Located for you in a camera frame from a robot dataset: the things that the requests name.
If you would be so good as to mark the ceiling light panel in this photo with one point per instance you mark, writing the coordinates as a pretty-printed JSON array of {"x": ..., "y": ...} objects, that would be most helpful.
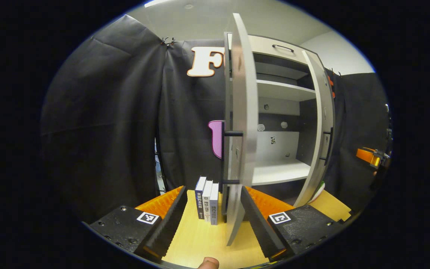
[{"x": 161, "y": 3}]

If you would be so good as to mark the dark blue book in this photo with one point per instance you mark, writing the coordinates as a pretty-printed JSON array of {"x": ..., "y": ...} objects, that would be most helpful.
[{"x": 200, "y": 198}]

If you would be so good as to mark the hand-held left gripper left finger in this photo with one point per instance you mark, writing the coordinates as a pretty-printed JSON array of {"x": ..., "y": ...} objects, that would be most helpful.
[{"x": 168, "y": 228}]

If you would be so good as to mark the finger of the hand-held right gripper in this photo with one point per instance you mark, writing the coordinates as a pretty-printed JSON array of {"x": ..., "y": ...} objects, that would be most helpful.
[{"x": 366, "y": 155}]

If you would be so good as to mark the light grey book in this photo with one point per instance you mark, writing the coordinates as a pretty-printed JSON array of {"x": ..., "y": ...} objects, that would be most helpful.
[{"x": 215, "y": 205}]

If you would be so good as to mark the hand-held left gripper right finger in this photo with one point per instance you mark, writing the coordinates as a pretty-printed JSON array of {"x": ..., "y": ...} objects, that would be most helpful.
[{"x": 259, "y": 228}]

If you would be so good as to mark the grey white cabinet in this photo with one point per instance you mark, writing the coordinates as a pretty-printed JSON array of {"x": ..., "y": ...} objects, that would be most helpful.
[{"x": 278, "y": 89}]

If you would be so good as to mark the white cabinet door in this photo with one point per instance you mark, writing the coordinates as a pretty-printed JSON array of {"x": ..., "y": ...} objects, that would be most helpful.
[
  {"x": 243, "y": 112},
  {"x": 317, "y": 149}
]

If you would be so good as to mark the white book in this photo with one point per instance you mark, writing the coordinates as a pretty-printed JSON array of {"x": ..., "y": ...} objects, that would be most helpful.
[{"x": 207, "y": 201}]

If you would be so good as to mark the white cabinet drawer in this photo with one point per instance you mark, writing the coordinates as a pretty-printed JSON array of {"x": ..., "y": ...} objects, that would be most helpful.
[{"x": 267, "y": 46}]

